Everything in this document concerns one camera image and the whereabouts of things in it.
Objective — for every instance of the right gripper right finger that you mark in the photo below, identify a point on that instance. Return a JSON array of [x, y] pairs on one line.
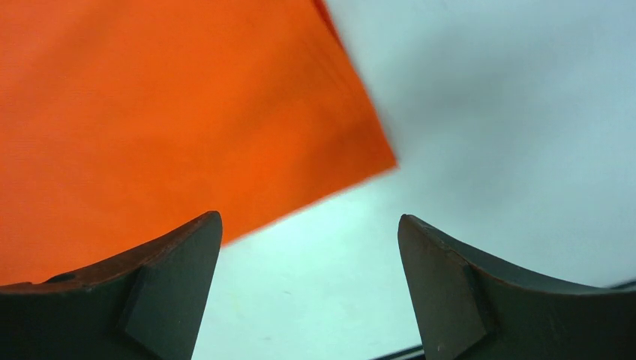
[[469, 304]]

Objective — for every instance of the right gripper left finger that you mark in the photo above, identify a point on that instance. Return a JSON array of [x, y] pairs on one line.
[[144, 303]]

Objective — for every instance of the orange t shirt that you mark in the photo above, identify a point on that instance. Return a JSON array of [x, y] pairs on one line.
[[122, 120]]

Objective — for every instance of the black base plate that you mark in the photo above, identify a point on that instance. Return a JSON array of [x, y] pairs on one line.
[[417, 352]]

